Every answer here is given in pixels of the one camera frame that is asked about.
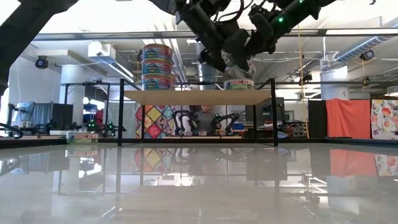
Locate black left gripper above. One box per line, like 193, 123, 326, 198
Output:
175, 0, 237, 73

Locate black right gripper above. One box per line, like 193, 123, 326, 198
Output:
223, 6, 280, 73

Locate person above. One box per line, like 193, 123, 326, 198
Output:
192, 105, 218, 137

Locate colourful patchwork panel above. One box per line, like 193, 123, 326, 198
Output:
134, 105, 177, 140

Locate long ceiling light fixture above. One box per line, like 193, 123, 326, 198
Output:
107, 60, 136, 83

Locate black standing panel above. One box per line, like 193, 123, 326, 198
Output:
307, 99, 327, 139

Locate white square pillar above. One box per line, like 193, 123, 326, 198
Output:
320, 65, 349, 100

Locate white ceiling air unit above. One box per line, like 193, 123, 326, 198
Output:
87, 41, 116, 63

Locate orange cloth panel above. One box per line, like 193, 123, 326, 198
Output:
325, 98, 372, 140

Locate grey horizontal rig beam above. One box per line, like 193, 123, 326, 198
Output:
32, 28, 398, 42

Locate background robot green lights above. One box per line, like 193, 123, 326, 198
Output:
73, 119, 127, 139

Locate white round pillar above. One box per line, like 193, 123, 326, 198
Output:
59, 64, 86, 138

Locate floral poster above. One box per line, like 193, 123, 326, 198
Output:
371, 99, 398, 140

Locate black background monitor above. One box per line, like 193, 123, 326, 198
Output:
51, 103, 74, 128

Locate silver ventilation duct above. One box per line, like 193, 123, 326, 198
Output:
194, 42, 229, 91

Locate silver flexible duct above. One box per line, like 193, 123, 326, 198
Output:
334, 34, 398, 63

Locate black background table frame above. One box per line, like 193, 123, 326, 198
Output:
63, 81, 111, 138

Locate black curved cable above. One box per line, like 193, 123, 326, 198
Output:
0, 123, 24, 139

